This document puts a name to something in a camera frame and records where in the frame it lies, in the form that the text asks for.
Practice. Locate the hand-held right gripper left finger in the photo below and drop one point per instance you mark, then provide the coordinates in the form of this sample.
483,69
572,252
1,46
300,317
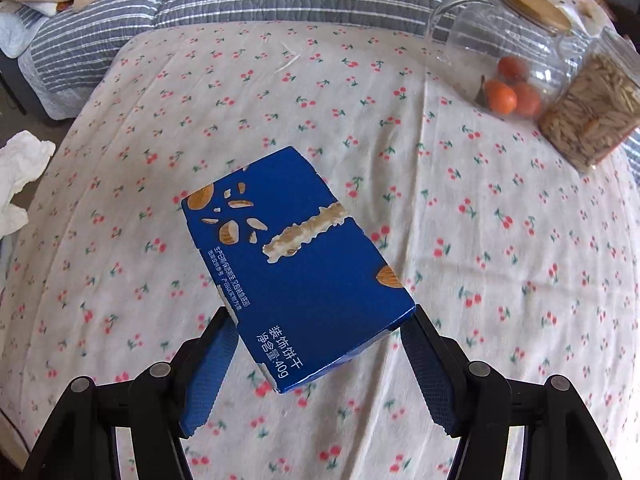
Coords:
210,375

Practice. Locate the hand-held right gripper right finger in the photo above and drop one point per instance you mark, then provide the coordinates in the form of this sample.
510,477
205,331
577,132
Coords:
427,380

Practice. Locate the blue cookie box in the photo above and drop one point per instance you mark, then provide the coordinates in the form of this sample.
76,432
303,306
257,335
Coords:
310,285

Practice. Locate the cherry print tablecloth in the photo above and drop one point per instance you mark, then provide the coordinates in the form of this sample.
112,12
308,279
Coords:
450,260

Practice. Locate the crumpled white tissue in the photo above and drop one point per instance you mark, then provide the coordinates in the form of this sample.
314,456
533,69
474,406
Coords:
20,175

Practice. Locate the small orange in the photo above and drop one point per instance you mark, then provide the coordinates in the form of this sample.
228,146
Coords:
512,67
501,97
528,100

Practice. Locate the clear jar of seeds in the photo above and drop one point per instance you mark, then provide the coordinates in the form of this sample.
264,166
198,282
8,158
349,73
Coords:
595,105

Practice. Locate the dark grey sofa base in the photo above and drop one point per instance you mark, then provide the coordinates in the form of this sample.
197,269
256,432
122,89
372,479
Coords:
15,85

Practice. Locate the glass jar with oranges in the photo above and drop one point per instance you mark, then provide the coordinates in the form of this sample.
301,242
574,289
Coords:
500,30

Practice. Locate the wooden teapot lid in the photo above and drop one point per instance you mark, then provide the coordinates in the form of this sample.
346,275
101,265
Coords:
532,2

